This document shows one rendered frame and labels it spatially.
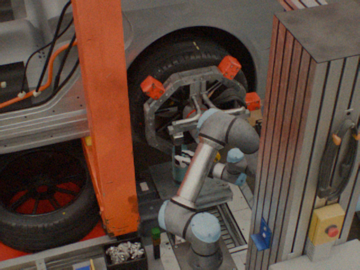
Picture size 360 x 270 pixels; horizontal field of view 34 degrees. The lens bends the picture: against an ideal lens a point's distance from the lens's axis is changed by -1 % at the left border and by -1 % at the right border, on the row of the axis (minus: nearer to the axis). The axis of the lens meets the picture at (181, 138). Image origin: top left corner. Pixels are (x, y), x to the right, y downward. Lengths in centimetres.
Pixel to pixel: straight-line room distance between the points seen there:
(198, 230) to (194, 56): 102
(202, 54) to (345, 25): 145
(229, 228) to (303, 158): 197
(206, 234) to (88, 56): 82
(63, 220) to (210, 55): 113
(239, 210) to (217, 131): 137
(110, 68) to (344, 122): 102
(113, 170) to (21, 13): 191
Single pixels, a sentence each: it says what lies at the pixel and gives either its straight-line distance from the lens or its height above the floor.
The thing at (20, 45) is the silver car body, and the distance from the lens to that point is 373.
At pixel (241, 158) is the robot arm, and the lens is 274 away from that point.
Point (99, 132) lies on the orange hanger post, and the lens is 248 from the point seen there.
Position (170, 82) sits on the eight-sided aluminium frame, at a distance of 296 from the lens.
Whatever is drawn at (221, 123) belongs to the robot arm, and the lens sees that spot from 237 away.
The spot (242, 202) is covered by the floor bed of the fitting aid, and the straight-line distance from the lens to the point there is 372.
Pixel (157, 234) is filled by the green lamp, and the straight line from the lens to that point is 281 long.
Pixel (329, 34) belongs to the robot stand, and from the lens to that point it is 159.
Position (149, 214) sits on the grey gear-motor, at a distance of 322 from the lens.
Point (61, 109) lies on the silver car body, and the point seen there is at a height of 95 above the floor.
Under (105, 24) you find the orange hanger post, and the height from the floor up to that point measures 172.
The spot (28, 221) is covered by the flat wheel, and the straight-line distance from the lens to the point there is 315.
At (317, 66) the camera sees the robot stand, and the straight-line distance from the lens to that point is 147.
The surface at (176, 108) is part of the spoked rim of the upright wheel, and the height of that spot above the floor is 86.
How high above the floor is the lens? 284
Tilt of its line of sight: 42 degrees down
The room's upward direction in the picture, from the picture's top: straight up
